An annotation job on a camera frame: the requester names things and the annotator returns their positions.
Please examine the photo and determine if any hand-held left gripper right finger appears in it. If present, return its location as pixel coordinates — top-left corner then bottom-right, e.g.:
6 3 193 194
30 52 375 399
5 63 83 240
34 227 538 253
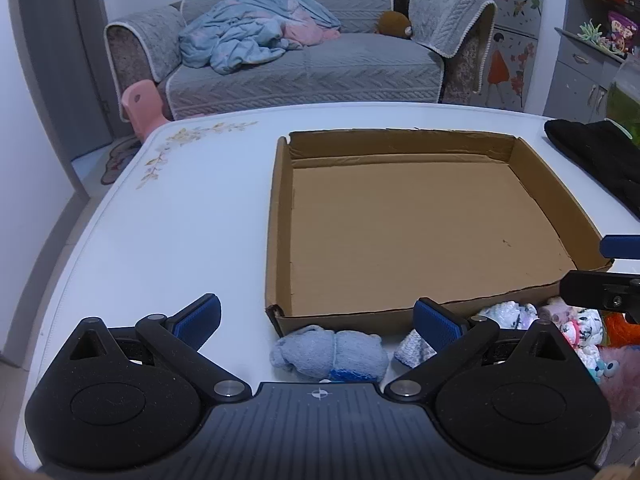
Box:
387 297 577 406

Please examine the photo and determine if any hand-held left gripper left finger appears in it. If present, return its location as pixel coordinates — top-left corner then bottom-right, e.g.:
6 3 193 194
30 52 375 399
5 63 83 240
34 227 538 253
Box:
64 293 253 406

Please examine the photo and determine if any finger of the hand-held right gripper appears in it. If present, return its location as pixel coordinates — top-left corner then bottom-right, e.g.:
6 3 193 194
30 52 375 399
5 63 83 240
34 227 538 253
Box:
559 270 640 324
600 234 640 259

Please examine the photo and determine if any pale grey knit sock roll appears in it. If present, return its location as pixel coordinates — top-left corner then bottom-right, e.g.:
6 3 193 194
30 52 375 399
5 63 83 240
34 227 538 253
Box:
394 330 438 368

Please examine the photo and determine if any mauve sock roll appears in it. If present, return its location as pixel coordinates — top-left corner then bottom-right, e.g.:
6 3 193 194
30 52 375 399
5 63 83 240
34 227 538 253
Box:
537 297 568 322

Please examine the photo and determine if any fluffy white roll purple band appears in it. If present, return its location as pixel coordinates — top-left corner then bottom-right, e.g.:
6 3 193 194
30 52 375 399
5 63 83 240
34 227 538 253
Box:
474 301 539 331

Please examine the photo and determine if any shallow cardboard box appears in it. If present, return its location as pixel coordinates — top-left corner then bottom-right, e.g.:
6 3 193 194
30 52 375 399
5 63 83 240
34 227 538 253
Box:
265 129 615 338

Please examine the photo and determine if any pink fluffy pompom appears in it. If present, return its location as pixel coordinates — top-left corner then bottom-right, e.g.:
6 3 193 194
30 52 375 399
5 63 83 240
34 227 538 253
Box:
597 345 640 423

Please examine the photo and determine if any grey and blue sock roll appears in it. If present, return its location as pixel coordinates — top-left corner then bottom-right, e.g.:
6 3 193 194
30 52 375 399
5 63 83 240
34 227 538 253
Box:
270 325 390 382

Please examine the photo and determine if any patterned sock roll pink band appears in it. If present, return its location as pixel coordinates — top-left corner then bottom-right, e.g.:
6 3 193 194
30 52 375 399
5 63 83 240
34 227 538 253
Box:
554 307 607 367

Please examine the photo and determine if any black knit hat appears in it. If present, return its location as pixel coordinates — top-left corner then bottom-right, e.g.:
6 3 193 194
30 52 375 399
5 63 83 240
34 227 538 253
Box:
544 119 640 221

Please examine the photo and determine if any glass fish bowl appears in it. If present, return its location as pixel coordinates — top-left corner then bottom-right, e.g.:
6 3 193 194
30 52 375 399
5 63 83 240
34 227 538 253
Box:
606 54 640 143

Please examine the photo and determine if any patterned floor mat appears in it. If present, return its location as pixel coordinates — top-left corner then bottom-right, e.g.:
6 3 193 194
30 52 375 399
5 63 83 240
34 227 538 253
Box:
100 135 145 187

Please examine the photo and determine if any grey cabinet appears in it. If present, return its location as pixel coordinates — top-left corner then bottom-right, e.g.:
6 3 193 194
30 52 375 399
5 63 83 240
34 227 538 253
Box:
542 0 640 128

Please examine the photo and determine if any purple snack bag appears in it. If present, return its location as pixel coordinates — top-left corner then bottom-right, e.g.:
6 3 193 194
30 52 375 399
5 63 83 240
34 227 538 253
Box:
606 10 638 56

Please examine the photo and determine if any pink plastic stool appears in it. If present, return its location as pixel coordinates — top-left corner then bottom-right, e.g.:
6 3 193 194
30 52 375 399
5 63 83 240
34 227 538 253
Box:
120 80 171 141

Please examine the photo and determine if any green plant ornament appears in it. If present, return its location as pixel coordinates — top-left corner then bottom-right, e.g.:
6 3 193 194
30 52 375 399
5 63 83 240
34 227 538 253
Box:
577 19 608 43

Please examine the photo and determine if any fridge with flower decals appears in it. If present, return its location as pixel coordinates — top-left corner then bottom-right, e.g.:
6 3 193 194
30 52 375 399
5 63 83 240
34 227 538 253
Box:
433 0 547 112

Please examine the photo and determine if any grey sofa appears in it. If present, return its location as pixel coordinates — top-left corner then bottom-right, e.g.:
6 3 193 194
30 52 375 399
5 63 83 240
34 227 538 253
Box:
104 0 498 122

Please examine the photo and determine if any light blue blanket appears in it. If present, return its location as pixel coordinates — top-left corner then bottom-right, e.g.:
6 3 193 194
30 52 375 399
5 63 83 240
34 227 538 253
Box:
178 0 342 73

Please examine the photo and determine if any grey door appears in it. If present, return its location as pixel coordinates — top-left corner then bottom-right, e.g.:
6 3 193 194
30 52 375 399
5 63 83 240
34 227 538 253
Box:
17 0 115 162

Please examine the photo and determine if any pink cloth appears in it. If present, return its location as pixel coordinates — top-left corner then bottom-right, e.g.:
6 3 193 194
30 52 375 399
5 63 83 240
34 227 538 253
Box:
280 22 341 47

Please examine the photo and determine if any brown plush toy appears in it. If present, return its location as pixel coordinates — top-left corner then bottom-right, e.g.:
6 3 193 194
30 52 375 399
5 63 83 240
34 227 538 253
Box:
376 11 414 40

